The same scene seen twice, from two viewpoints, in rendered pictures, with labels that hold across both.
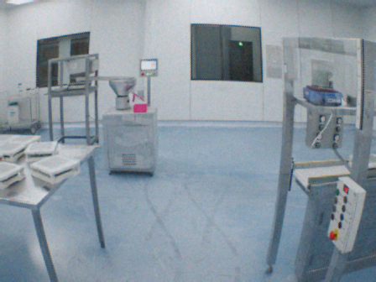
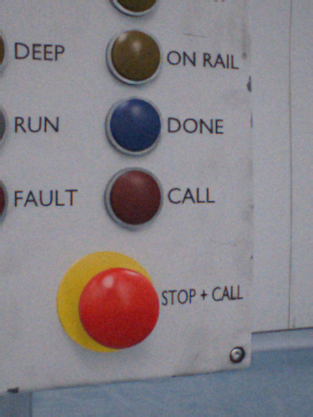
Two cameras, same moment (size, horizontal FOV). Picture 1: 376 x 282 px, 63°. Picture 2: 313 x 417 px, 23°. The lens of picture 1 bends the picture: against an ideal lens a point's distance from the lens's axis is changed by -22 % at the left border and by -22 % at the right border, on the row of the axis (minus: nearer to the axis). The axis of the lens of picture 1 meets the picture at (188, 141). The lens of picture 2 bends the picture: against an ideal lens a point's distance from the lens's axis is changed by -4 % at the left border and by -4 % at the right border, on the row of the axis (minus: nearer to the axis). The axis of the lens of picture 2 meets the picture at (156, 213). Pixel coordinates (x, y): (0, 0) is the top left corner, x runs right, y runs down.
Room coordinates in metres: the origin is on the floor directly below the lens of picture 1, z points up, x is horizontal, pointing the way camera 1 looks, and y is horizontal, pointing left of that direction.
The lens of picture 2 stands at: (1.20, -0.20, 0.95)
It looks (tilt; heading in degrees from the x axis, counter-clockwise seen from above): 3 degrees down; 252
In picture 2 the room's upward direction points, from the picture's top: straight up
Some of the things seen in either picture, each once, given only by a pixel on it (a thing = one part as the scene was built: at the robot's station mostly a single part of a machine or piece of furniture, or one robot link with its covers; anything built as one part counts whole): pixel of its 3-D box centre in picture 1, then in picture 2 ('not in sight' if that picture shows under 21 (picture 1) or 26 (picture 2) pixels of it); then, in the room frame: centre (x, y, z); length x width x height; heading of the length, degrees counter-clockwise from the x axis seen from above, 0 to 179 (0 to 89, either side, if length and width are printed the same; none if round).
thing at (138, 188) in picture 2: not in sight; (135, 197); (1.09, -0.58, 0.94); 0.03 x 0.01 x 0.03; 4
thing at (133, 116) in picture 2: not in sight; (135, 125); (1.09, -0.58, 0.97); 0.03 x 0.01 x 0.03; 4
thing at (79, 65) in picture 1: (86, 105); not in sight; (5.11, 1.45, 0.75); 1.43 x 1.06 x 1.50; 90
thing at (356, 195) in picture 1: (346, 215); (87, 134); (1.11, -0.61, 0.97); 0.17 x 0.06 x 0.26; 4
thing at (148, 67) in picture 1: (148, 81); not in sight; (4.71, 0.48, 1.07); 0.23 x 0.10 x 0.62; 90
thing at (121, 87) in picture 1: (127, 93); not in sight; (4.62, 0.74, 0.95); 0.49 x 0.36 x 0.37; 90
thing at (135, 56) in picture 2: not in sight; (135, 55); (1.09, -0.58, 1.01); 0.03 x 0.01 x 0.03; 4
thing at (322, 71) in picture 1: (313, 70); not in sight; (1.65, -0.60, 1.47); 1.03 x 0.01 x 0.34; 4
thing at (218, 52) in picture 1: (227, 51); not in sight; (7.12, -0.74, 1.43); 1.38 x 0.01 x 1.16; 90
